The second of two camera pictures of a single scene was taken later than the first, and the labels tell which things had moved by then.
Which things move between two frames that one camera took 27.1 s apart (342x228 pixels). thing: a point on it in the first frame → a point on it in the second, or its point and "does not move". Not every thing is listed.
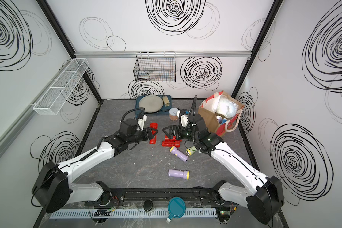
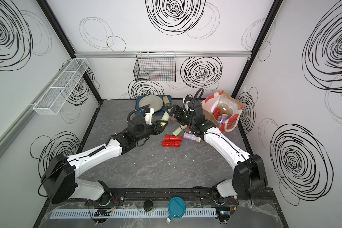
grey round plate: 151,103 does not move
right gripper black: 178,129 → 175,109
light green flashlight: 190,151 → 166,116
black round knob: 147,205 does not move
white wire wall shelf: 51,103 does not move
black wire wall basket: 155,67 does not move
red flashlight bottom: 154,140 → 216,111
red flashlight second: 170,142 does not move
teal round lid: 176,208 does not move
